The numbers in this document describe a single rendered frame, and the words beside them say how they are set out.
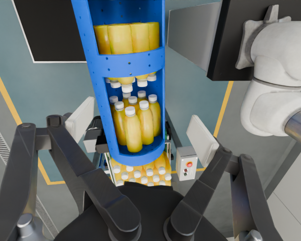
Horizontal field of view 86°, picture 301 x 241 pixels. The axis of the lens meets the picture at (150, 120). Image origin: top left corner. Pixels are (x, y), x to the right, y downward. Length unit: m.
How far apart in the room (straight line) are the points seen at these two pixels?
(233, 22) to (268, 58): 0.20
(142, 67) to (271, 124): 0.46
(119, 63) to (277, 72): 0.50
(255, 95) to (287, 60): 0.15
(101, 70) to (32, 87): 1.59
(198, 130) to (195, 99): 1.88
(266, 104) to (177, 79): 1.34
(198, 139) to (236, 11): 0.65
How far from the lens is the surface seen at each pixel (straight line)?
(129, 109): 0.63
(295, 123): 0.65
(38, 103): 2.15
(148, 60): 0.53
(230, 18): 0.78
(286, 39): 0.66
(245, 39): 0.80
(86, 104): 0.19
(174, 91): 1.94
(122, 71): 0.51
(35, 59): 1.80
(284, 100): 0.67
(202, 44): 0.98
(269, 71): 0.68
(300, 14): 0.94
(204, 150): 0.18
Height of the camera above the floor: 1.73
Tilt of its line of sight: 57 degrees down
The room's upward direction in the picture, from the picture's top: 166 degrees clockwise
